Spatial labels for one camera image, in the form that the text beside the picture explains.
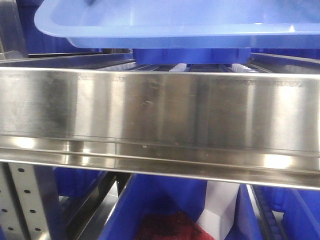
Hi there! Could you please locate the red cloth item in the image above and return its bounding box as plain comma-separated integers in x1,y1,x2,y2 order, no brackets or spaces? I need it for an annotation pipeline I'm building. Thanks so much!
134,211,213,240

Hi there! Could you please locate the blue plastic tray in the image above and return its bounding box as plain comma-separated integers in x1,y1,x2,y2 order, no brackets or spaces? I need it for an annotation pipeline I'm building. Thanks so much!
34,0,320,49

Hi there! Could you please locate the blue storage bin right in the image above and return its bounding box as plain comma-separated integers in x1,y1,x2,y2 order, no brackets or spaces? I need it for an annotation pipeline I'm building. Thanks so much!
226,185,320,240

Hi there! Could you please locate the blue storage bin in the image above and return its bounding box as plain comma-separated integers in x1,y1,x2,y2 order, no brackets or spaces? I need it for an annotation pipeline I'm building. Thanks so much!
226,185,320,240
132,48,251,65
99,174,207,240

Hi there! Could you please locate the stainless steel shelf rail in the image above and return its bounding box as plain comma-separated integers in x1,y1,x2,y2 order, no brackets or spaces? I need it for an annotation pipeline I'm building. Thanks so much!
0,67,320,190

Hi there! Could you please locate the blue storage bin lower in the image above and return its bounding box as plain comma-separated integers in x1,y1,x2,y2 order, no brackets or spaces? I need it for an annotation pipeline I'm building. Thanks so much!
99,174,207,240

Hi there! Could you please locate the white paper sheet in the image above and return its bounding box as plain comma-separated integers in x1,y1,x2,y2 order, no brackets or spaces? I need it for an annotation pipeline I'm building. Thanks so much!
197,181,240,240

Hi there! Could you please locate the blue storage bin upper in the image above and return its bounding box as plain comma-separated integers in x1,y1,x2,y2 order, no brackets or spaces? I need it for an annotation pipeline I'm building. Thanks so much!
132,48,251,65

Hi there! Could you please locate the perforated steel upright post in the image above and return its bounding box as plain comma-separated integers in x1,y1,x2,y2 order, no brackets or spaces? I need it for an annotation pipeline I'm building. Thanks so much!
0,162,52,240

